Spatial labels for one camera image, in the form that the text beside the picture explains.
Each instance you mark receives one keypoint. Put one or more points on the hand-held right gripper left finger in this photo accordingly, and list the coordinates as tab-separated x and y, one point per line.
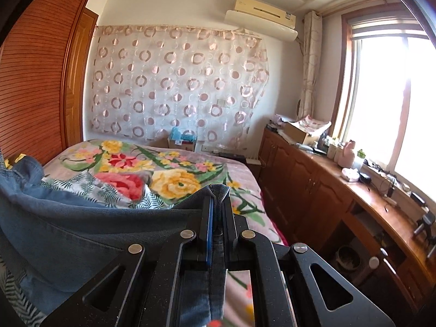
209	242

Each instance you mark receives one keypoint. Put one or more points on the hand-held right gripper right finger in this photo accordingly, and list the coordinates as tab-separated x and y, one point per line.
227	231

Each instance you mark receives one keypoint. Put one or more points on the blue denim pants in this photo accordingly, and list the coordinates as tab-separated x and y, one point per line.
85	231

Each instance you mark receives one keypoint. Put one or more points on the floral blanket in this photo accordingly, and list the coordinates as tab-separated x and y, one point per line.
177	177

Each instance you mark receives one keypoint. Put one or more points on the long wooden cabinet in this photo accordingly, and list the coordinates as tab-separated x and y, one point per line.
306	177

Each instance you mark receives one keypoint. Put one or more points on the cardboard box with blue items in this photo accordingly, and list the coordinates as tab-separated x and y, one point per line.
180	141

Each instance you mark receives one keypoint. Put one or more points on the open cardboard box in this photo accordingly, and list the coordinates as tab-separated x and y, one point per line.
299	134

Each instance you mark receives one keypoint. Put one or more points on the white bowl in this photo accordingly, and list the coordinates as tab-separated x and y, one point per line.
349	260

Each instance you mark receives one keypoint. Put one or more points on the white jar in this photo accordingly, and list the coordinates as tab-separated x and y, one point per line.
332	151

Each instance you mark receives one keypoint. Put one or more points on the small white round object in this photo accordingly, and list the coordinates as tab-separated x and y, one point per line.
351	174

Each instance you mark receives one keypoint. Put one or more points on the pink bottle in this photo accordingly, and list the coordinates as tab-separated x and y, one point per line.
349	155

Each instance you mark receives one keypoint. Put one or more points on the small green plant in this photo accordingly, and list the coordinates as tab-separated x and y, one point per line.
361	154

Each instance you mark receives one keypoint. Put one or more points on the beige window curtain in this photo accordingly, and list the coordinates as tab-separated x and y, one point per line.
311	64

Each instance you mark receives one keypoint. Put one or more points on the wooden framed window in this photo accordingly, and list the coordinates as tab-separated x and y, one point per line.
391	102

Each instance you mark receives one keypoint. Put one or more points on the white air conditioner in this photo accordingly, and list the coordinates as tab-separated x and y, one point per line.
262	17

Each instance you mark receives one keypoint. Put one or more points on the wooden slatted wardrobe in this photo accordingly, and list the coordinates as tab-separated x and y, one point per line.
37	85

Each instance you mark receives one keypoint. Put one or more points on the curtain rod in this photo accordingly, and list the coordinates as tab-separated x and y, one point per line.
354	1

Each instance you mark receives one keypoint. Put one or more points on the circle print wall curtain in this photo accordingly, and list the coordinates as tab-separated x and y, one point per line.
177	81

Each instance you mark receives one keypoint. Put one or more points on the black camera stand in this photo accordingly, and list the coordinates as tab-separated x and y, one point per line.
425	224

